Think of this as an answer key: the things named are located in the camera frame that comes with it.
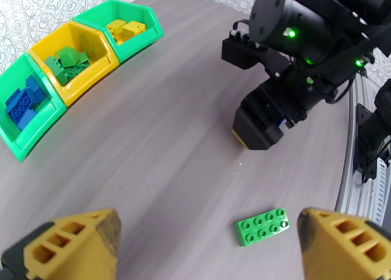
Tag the small yellow lego brick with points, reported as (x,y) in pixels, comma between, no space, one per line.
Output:
(115,27)

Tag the yellow lego plate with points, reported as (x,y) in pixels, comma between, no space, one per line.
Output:
(120,39)

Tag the green curved lego brick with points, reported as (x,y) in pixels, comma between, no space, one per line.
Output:
(68,57)

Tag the yellow plastic storage bin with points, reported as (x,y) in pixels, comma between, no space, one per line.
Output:
(88,77)

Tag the blue long lego brick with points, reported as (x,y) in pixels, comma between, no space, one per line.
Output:
(19,105)
(35,88)

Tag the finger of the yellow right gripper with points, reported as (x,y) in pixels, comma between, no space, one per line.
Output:
(239,139)

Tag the green eight-stud lego brick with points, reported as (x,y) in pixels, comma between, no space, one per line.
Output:
(262,227)

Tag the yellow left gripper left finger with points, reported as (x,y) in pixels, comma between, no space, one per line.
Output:
(70,251)

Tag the green square lego brick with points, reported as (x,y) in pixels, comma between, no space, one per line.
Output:
(84,57)

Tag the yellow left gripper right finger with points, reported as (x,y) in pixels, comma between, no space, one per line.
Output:
(336,251)

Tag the dark green long lego brick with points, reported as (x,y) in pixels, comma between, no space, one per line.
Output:
(56,71)

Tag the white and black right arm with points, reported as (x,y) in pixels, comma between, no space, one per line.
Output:
(374,126)

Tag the yellow square lego brick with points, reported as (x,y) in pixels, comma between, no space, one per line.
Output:
(134,30)

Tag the aluminium front rail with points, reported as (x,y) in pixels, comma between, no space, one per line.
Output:
(351,181)

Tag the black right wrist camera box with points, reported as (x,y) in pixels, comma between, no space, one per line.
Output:
(259,129)

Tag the green plastic storage bin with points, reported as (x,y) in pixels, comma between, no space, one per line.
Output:
(137,48)
(30,144)

